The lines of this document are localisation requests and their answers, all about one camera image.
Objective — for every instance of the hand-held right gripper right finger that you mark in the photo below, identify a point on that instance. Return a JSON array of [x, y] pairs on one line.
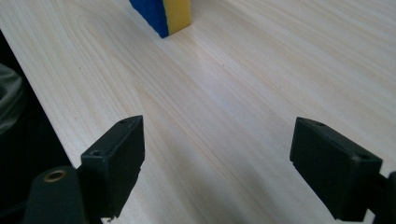
[[333, 174]]

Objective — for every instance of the blue and yellow sponge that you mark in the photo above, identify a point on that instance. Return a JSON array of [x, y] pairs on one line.
[[162, 14]]

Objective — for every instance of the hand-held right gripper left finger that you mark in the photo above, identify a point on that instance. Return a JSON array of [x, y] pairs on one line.
[[115, 168]]

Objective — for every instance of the grey cloth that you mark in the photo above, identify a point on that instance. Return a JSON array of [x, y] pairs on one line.
[[9, 96]]

